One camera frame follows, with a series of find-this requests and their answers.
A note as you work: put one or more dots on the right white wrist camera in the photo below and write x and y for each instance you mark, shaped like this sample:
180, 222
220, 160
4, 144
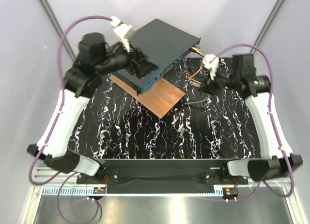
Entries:
210, 63

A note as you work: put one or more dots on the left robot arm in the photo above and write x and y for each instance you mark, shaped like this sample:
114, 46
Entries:
94, 60

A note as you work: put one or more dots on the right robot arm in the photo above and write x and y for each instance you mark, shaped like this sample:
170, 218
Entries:
277, 158

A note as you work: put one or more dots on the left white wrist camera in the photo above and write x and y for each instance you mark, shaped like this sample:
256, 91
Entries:
123, 31

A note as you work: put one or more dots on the left aluminium frame post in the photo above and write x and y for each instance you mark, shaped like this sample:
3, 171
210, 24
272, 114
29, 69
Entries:
56, 26

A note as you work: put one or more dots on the aluminium frame post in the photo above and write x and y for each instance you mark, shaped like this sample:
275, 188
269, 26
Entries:
56, 26
269, 21

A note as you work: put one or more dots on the aluminium rail profile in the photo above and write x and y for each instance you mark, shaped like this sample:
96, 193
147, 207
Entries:
42, 174

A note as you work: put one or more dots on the slotted cable duct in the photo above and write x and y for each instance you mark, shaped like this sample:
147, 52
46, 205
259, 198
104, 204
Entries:
111, 190

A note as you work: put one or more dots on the dark grey network switch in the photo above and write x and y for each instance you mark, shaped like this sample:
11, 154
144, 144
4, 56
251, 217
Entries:
164, 45

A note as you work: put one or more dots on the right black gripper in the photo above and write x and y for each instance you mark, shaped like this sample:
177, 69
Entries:
215, 76

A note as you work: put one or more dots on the right aluminium frame post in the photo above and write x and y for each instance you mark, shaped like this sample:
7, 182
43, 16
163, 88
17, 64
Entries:
269, 21

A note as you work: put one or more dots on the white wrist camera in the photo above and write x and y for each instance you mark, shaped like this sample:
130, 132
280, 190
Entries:
210, 63
123, 31

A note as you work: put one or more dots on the black marble pattern mat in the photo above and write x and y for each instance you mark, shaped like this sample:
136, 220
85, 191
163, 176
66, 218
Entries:
114, 125

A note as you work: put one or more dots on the wooden base board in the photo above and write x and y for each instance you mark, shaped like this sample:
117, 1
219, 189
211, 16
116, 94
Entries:
160, 99

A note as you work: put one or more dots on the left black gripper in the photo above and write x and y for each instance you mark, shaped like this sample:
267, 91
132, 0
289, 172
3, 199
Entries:
140, 66

